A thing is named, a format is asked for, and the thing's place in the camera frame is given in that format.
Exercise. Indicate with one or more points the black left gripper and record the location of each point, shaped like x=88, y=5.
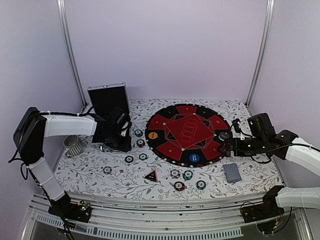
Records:
x=125, y=147

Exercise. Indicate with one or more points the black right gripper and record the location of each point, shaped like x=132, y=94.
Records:
x=227, y=153

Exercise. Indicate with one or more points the blue green 50 chip pile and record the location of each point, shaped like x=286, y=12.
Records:
x=187, y=175
x=201, y=185
x=138, y=133

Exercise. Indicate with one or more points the blue card deck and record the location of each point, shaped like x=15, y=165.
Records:
x=232, y=173

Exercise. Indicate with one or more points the red black 100 chip pile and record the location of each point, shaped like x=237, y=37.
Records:
x=140, y=143
x=179, y=186

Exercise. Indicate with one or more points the blue small blind button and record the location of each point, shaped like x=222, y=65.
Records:
x=194, y=158

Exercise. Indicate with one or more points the orange big blind button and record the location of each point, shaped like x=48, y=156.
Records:
x=152, y=135

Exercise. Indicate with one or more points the blue white 10 chip pile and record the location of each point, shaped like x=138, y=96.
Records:
x=175, y=174

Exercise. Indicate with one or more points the red black 100 chip stack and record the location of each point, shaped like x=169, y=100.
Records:
x=129, y=159

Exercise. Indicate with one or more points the blue green 50 chip stack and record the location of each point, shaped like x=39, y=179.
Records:
x=143, y=156

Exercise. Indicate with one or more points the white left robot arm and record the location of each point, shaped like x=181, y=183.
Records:
x=37, y=129

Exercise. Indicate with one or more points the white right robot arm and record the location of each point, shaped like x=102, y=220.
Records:
x=285, y=145

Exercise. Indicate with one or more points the aluminium poker case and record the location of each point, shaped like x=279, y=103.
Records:
x=105, y=98

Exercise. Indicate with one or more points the round red black poker mat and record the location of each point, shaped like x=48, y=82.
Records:
x=185, y=129

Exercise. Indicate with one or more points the striped ceramic cup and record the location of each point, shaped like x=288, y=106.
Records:
x=73, y=145

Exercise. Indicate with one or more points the black triangular dealer plate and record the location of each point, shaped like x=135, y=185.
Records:
x=152, y=176

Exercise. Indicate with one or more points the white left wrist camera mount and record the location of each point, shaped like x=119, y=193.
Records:
x=124, y=130

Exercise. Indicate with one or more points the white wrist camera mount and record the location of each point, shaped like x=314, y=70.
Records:
x=124, y=130
x=237, y=129

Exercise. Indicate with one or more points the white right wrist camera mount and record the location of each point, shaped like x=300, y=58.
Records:
x=237, y=129

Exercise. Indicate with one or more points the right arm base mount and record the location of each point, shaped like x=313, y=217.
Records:
x=267, y=209

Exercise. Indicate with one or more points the front aluminium rail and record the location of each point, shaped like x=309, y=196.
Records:
x=201, y=219

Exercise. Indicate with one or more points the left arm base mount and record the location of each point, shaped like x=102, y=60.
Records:
x=65, y=209

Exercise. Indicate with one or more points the left aluminium frame post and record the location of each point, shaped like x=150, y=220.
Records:
x=62, y=13

